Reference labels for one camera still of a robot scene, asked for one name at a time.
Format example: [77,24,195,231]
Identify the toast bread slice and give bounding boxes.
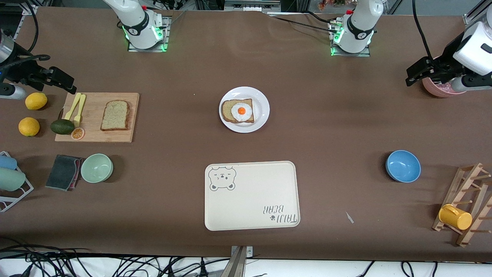
[100,100,130,131]
[222,98,255,124]

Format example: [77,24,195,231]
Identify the white round plate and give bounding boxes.
[219,87,270,133]

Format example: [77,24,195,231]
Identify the toy fried egg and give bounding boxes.
[231,103,253,122]

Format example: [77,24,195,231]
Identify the pink bowl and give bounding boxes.
[422,75,467,98]

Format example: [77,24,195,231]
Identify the yellow plastic fork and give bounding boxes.
[74,94,86,127]

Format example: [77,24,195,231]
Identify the yellow lemon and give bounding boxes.
[18,117,40,137]
[25,92,48,111]

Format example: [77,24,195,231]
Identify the green avocado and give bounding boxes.
[50,119,75,135]

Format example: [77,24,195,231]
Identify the wooden cutting board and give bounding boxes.
[55,92,140,143]

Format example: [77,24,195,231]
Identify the grey folded cloth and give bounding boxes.
[45,154,84,191]

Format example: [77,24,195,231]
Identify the pale green bowl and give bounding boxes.
[80,154,114,184]

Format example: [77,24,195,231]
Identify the blue bowl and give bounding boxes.
[386,150,421,183]

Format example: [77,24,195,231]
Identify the pale green cup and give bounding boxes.
[0,168,26,192]

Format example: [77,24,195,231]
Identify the wooden mug rack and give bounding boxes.
[432,163,492,247]

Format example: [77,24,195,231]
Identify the yellow mug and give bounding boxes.
[439,204,473,230]

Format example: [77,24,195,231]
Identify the cream bear print tray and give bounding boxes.
[204,161,301,231]

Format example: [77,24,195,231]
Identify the aluminium profile bar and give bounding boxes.
[230,245,253,277]

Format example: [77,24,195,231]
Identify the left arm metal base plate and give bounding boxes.
[329,21,371,57]

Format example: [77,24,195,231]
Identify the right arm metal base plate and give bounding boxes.
[128,15,170,53]

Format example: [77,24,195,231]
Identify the white wire cup rack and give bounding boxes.
[0,151,34,213]

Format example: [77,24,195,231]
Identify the black cable on table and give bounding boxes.
[269,13,337,33]

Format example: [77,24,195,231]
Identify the black cable bundle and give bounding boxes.
[0,242,231,277]

